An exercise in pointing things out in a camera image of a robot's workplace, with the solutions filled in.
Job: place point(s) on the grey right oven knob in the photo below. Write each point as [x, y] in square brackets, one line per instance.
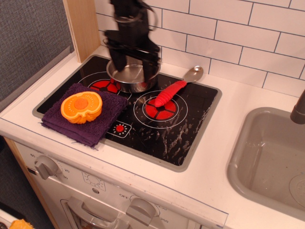
[141, 210]

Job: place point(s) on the grey left timer knob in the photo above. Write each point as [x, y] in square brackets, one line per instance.
[46, 167]

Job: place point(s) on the light wooden side panel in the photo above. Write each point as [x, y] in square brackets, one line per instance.
[82, 21]

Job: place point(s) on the black toy stove top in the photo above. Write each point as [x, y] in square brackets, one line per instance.
[166, 135]

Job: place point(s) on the orange plastic toy pumpkin half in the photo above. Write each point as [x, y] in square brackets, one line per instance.
[82, 107]

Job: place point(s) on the red stove knob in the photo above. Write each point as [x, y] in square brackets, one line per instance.
[120, 128]

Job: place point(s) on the grey oven door handle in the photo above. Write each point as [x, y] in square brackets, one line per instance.
[93, 215]

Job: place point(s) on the grey faucet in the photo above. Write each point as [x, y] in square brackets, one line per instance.
[298, 113]

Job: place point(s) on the white toy oven front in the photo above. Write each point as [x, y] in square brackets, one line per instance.
[70, 182]

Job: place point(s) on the red handled metal spoon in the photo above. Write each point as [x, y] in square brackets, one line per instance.
[193, 75]

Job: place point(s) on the silver metal pot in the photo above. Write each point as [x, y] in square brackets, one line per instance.
[131, 78]

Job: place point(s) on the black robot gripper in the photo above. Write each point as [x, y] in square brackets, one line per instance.
[132, 20]

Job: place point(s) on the grey toy sink basin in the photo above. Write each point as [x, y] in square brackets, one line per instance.
[267, 165]

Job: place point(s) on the purple folded towel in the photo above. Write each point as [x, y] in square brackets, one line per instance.
[89, 133]

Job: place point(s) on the orange object bottom left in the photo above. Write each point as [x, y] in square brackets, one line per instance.
[20, 224]

